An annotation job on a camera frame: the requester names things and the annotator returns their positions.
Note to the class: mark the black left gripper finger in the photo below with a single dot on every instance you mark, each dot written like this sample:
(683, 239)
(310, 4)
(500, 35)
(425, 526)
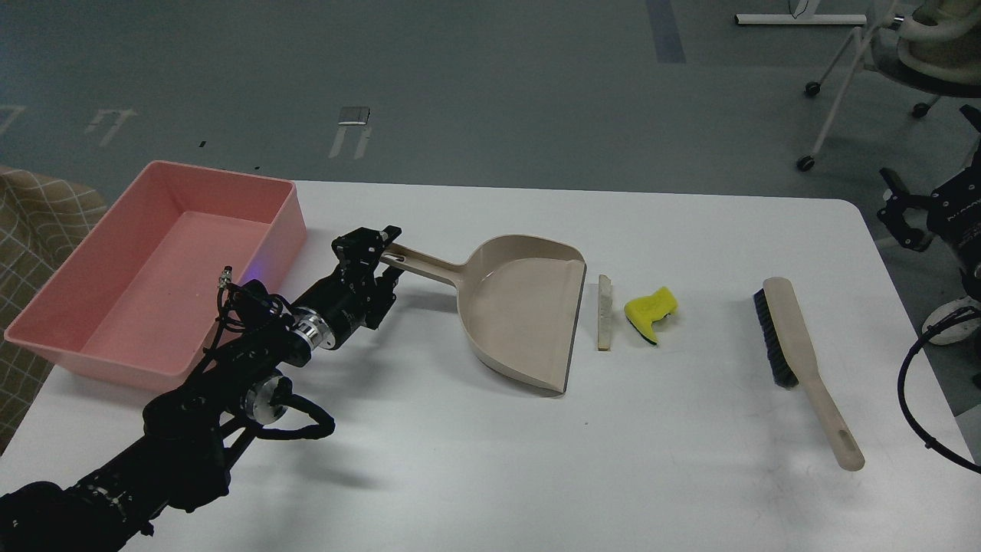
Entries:
(360, 249)
(386, 238)

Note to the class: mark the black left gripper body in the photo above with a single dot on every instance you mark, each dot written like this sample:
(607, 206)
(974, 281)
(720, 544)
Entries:
(335, 307)

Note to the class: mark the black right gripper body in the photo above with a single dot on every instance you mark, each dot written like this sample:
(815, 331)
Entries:
(954, 215)

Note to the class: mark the beige plastic dustpan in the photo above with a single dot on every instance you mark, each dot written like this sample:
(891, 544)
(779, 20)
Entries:
(518, 300)

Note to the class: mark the beige hand brush black bristles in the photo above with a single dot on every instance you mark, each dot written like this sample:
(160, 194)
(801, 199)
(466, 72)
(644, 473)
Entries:
(793, 362)

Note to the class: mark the white bread slice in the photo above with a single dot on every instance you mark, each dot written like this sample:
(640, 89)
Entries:
(605, 312)

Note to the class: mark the yellow sponge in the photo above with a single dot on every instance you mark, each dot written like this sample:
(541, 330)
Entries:
(643, 312)

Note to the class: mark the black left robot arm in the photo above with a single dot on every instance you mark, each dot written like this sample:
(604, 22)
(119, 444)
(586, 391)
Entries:
(194, 435)

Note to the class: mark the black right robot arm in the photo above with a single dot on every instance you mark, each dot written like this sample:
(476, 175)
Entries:
(969, 279)

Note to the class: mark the pink plastic bin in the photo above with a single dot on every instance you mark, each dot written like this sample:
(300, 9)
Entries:
(136, 302)

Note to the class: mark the beige office chair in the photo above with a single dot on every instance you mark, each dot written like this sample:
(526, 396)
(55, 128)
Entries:
(935, 49)

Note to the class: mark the white sneaker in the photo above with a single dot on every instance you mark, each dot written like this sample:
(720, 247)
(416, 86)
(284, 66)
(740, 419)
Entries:
(952, 322)

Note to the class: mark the metal floor plate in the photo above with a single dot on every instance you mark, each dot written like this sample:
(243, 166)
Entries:
(354, 116)

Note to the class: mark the checkered beige cloth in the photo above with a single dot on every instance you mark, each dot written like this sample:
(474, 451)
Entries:
(43, 219)

